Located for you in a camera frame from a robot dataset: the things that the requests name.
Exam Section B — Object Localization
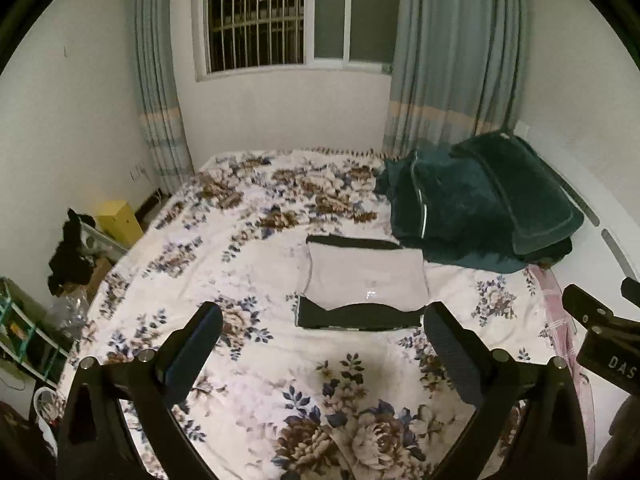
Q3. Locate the barred window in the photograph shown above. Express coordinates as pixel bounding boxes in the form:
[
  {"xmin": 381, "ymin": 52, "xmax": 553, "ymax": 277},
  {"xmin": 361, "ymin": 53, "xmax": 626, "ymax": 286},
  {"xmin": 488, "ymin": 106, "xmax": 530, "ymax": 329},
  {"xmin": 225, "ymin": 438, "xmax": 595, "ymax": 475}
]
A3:
[{"xmin": 192, "ymin": 0, "xmax": 403, "ymax": 83}]

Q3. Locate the dark green pillow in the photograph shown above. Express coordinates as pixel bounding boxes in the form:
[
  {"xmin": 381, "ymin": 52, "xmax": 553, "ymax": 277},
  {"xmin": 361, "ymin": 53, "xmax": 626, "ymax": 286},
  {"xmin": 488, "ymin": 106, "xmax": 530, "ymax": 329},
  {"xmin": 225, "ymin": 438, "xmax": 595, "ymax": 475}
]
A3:
[{"xmin": 450, "ymin": 130, "xmax": 586, "ymax": 256}]

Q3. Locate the floral bed quilt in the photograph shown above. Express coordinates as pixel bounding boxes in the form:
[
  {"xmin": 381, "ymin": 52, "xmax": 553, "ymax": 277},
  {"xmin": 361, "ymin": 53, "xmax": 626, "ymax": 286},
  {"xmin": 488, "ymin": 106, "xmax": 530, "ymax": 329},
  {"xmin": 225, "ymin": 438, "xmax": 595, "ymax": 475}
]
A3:
[{"xmin": 55, "ymin": 147, "xmax": 576, "ymax": 480}]

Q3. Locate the black clothes heap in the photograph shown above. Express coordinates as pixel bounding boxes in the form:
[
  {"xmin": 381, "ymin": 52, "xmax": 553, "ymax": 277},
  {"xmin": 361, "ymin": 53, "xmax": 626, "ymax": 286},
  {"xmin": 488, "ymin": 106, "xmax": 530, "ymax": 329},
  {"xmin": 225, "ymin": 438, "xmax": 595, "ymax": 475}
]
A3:
[{"xmin": 47, "ymin": 208, "xmax": 98, "ymax": 296}]

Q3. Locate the teal shelf rack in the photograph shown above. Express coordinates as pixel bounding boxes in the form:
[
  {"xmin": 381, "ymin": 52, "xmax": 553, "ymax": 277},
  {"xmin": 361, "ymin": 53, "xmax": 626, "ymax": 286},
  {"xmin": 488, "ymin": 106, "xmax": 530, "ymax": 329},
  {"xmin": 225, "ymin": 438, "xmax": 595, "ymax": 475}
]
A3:
[{"xmin": 0, "ymin": 277, "xmax": 71, "ymax": 381}]

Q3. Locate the blue-grey striped curtain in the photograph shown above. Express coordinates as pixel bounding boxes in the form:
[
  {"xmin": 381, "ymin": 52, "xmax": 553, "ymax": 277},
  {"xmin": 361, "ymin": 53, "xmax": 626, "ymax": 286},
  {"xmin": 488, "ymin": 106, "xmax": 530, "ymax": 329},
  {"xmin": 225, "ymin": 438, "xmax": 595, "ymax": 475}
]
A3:
[
  {"xmin": 132, "ymin": 0, "xmax": 196, "ymax": 196},
  {"xmin": 382, "ymin": 0, "xmax": 533, "ymax": 161}
]

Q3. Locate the grey long-sleeve shirt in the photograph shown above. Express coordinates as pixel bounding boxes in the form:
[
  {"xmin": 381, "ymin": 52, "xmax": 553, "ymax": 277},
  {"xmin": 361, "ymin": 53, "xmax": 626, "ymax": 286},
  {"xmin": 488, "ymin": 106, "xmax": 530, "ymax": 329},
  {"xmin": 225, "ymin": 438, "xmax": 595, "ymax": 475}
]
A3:
[{"xmin": 297, "ymin": 241, "xmax": 431, "ymax": 311}]

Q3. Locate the white bed headboard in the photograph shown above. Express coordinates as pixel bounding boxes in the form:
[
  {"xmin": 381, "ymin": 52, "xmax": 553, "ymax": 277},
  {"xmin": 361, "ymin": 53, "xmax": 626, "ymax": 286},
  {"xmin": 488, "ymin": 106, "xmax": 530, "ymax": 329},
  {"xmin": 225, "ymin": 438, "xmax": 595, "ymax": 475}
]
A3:
[{"xmin": 515, "ymin": 120, "xmax": 640, "ymax": 286}]

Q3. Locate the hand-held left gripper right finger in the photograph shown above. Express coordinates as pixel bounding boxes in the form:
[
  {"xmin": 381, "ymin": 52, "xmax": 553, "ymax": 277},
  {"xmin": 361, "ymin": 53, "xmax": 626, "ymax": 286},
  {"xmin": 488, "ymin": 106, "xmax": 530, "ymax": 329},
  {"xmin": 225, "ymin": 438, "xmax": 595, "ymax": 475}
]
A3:
[{"xmin": 422, "ymin": 301, "xmax": 588, "ymax": 480}]

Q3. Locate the dark green blanket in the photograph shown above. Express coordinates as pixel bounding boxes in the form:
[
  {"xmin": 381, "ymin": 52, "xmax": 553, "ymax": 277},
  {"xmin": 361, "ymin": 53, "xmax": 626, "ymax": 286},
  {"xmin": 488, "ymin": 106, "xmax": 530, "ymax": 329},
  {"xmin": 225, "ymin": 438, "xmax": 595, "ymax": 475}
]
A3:
[{"xmin": 375, "ymin": 147, "xmax": 573, "ymax": 273}]

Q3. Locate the yellow box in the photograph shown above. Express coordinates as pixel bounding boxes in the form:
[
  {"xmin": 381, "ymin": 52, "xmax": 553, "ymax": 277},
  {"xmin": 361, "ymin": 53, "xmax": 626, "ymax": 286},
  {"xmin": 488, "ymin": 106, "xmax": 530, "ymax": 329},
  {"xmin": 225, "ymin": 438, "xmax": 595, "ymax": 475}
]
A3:
[{"xmin": 96, "ymin": 200, "xmax": 145, "ymax": 248}]

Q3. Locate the pink checked bed sheet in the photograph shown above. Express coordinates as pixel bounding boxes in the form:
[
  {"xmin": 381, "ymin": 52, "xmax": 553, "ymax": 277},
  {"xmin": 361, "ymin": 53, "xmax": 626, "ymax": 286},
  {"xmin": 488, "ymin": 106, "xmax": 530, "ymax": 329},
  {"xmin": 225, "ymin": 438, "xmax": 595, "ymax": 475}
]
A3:
[{"xmin": 525, "ymin": 265, "xmax": 596, "ymax": 411}]

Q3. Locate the white round stand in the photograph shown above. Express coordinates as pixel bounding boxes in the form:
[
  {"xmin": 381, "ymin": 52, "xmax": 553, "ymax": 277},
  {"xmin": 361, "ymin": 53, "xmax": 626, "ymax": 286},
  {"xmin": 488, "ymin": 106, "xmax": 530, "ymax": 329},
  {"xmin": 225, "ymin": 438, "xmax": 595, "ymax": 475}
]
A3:
[{"xmin": 32, "ymin": 385, "xmax": 61, "ymax": 431}]

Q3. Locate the brown cardboard box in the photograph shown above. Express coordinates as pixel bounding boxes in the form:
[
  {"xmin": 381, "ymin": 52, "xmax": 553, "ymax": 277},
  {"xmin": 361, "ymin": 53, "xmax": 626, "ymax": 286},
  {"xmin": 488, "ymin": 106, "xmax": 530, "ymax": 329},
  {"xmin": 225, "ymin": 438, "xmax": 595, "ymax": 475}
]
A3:
[{"xmin": 85, "ymin": 257, "xmax": 113, "ymax": 296}]

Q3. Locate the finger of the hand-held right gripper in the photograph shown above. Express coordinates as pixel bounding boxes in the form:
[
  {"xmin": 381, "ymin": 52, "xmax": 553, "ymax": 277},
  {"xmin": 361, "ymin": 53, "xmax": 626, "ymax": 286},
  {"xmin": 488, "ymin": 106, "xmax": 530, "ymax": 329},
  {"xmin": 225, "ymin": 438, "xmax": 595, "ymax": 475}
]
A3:
[
  {"xmin": 561, "ymin": 284, "xmax": 619, "ymax": 335},
  {"xmin": 620, "ymin": 276, "xmax": 640, "ymax": 307}
]

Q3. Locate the black folded clothes stack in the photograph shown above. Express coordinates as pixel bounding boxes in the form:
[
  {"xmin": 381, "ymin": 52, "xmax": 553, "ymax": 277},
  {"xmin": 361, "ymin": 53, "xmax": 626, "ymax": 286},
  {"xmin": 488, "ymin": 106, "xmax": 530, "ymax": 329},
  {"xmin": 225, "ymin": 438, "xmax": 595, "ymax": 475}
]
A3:
[{"xmin": 294, "ymin": 234, "xmax": 426, "ymax": 332}]

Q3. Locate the clear plastic bag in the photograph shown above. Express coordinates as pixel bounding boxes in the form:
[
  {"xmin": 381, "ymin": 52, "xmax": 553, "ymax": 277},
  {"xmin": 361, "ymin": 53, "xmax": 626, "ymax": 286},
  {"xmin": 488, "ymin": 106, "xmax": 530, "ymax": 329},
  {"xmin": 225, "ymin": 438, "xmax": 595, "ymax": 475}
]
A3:
[{"xmin": 47, "ymin": 292, "xmax": 93, "ymax": 341}]

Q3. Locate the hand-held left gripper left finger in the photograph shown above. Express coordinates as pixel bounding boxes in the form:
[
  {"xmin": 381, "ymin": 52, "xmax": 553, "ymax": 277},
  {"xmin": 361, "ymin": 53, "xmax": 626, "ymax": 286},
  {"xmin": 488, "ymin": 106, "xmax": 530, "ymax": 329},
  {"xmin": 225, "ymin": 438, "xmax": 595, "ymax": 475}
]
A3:
[{"xmin": 56, "ymin": 301, "xmax": 224, "ymax": 480}]

